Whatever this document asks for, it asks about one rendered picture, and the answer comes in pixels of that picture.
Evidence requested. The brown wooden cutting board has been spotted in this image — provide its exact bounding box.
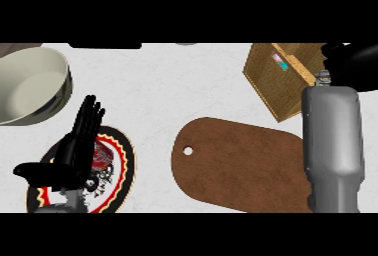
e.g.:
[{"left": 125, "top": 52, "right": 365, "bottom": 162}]
[{"left": 170, "top": 116, "right": 318, "bottom": 214}]

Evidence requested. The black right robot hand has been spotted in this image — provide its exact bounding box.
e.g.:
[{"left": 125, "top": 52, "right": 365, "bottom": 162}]
[{"left": 320, "top": 42, "right": 378, "bottom": 93}]

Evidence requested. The pink and teal cupcake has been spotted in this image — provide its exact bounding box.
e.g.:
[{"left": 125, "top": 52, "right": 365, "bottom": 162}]
[{"left": 271, "top": 53, "right": 291, "bottom": 72}]

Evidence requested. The red and black patterned plate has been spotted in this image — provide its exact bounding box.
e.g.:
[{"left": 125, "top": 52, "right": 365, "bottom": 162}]
[{"left": 24, "top": 125, "right": 139, "bottom": 214}]

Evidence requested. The pale grey bowl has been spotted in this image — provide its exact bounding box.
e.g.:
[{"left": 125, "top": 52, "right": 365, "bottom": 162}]
[{"left": 0, "top": 46, "right": 76, "bottom": 127}]

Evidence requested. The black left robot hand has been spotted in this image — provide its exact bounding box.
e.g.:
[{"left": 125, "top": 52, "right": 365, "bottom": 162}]
[{"left": 12, "top": 94, "right": 108, "bottom": 193}]

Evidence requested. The tan wicker basket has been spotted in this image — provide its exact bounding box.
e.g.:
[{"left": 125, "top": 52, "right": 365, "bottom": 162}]
[{"left": 241, "top": 42, "right": 330, "bottom": 124}]

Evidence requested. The grey brown rounded object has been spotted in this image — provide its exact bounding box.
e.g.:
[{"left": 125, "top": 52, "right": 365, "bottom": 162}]
[{"left": 0, "top": 42, "right": 45, "bottom": 58}]

